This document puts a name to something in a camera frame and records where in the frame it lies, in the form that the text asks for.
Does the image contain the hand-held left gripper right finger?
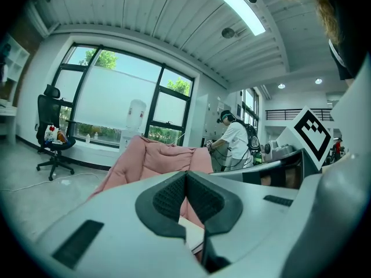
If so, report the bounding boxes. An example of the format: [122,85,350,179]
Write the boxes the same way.
[187,171,299,278]

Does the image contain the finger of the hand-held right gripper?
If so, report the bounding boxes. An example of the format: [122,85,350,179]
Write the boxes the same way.
[213,150,304,189]

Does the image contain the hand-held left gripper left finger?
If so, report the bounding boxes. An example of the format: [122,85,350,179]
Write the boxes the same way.
[37,171,209,278]

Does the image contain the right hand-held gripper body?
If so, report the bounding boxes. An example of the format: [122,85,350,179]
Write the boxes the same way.
[277,105,334,173]

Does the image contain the pink cushioned armchair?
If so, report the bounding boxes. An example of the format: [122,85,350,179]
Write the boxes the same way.
[86,134,214,228]

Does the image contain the black harness pack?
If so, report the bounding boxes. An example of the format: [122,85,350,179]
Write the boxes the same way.
[245,123,260,151]

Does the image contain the black railing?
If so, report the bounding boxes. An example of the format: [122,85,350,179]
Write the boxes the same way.
[265,108,334,122]

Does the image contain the grey lockers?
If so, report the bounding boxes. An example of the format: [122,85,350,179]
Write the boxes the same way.
[202,93,232,144]

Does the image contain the person's black shirt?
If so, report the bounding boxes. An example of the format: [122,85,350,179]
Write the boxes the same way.
[327,0,371,81]

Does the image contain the white plush toy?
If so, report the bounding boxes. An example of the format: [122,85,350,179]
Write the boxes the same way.
[45,124,60,142]

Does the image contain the white water dispenser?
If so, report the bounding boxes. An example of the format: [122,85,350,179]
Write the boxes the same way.
[119,98,147,150]

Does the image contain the black framed window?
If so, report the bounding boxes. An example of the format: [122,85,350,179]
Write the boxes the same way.
[52,42,195,150]

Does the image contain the black office chair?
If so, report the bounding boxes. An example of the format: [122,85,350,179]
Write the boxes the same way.
[36,84,77,182]

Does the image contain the long ceiling light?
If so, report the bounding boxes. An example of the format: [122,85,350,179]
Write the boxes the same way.
[197,0,267,36]

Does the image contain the white shelf unit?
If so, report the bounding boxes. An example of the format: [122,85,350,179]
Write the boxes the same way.
[0,35,31,98]

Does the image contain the white cable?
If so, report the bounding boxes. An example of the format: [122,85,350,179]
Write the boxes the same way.
[0,172,101,192]

